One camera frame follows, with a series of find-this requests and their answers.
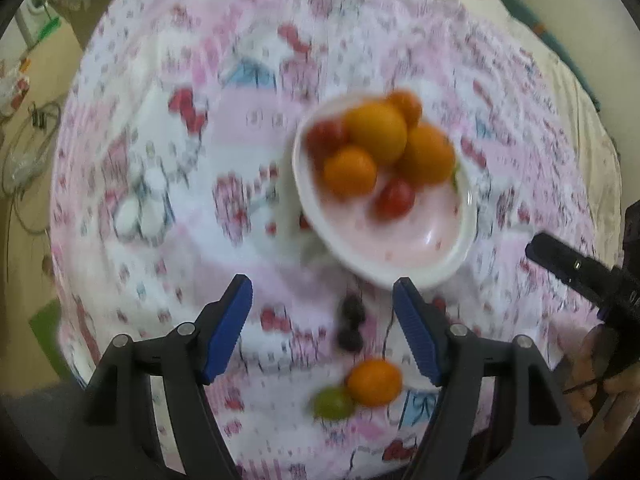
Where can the pink cartoon printed blanket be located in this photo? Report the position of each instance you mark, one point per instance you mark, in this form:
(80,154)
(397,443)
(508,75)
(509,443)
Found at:
(200,160)

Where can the green grape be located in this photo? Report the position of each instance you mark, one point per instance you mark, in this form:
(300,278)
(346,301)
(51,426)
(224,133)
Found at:
(332,403)

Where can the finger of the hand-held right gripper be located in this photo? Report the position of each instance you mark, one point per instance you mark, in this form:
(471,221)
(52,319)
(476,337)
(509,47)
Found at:
(565,264)

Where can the white washing machine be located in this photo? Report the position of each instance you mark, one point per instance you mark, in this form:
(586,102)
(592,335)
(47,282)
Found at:
(37,2)

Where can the red tomato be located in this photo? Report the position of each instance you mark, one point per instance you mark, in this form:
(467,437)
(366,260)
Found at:
(325,136)
(395,197)

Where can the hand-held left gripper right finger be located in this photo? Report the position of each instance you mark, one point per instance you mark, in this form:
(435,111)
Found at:
(417,332)

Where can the dark purple grape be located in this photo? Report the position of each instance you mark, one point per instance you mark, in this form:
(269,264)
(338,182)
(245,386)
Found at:
(350,338)
(352,307)

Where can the small tangerine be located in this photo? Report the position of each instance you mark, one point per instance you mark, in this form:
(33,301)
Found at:
(406,105)
(375,382)
(350,171)

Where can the large orange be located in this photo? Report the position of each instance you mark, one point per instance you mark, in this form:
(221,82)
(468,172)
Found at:
(376,131)
(426,155)

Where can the green mat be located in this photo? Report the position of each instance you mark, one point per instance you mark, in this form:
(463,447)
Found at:
(47,322)

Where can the white bowl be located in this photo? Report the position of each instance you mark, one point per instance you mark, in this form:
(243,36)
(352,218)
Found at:
(400,210)

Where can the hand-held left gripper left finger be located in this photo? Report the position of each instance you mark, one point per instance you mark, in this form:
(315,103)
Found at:
(227,330)

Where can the person's right hand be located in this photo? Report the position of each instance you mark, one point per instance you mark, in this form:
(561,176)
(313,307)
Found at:
(585,380)

